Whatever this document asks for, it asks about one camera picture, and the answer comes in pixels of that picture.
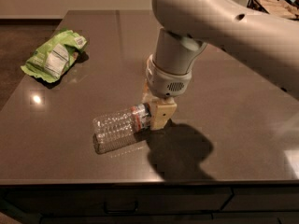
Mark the green chip bag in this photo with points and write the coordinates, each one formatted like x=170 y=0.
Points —
x=56 y=56

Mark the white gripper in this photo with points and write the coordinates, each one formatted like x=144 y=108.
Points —
x=165 y=84

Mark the black wire basket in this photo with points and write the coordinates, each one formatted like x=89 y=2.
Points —
x=282 y=8

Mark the black drawer handle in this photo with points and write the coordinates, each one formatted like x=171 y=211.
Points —
x=120 y=208

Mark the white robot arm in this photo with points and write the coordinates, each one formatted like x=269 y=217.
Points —
x=263 y=42

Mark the clear plastic water bottle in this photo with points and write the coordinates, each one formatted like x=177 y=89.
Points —
x=116 y=130

